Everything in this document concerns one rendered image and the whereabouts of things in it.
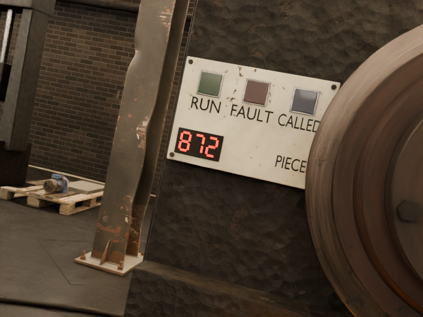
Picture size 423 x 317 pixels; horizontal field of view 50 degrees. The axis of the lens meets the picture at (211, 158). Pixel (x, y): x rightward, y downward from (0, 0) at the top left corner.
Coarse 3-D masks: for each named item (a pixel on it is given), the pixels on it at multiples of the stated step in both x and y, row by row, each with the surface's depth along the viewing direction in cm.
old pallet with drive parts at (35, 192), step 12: (0, 192) 482; (12, 192) 488; (24, 192) 477; (36, 192) 478; (48, 192) 492; (72, 192) 520; (36, 204) 474; (48, 204) 494; (60, 204) 470; (72, 204) 476; (84, 204) 522; (96, 204) 542
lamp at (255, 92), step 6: (252, 84) 76; (258, 84) 75; (264, 84) 75; (246, 90) 76; (252, 90) 76; (258, 90) 75; (264, 90) 75; (246, 96) 76; (252, 96) 76; (258, 96) 76; (264, 96) 75; (252, 102) 76; (258, 102) 76; (264, 102) 75
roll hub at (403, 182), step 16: (416, 128) 51; (400, 144) 54; (416, 144) 51; (400, 160) 51; (416, 160) 51; (400, 176) 51; (416, 176) 51; (384, 192) 56; (400, 192) 51; (416, 192) 51; (400, 224) 51; (416, 224) 51; (400, 240) 51; (416, 240) 51; (416, 256) 51; (416, 272) 51
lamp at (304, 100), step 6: (300, 90) 74; (306, 90) 74; (294, 96) 74; (300, 96) 74; (306, 96) 74; (312, 96) 74; (294, 102) 74; (300, 102) 74; (306, 102) 74; (312, 102) 74; (294, 108) 74; (300, 108) 74; (306, 108) 74; (312, 108) 74
